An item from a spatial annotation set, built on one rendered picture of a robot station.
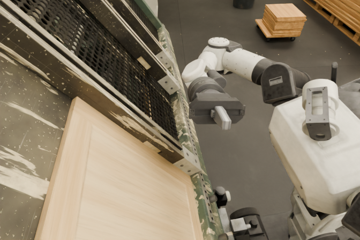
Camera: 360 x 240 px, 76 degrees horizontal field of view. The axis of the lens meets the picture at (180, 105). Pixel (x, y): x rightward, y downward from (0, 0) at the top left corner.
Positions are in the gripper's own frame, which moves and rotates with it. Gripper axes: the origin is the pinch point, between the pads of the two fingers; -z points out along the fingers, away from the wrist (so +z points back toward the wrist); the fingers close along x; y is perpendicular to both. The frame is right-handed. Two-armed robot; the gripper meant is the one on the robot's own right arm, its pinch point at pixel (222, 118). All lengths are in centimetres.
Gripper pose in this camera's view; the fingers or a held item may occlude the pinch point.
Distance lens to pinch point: 48.4
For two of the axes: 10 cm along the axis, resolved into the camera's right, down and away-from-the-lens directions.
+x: 9.9, 0.0, 1.4
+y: -0.5, 9.3, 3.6
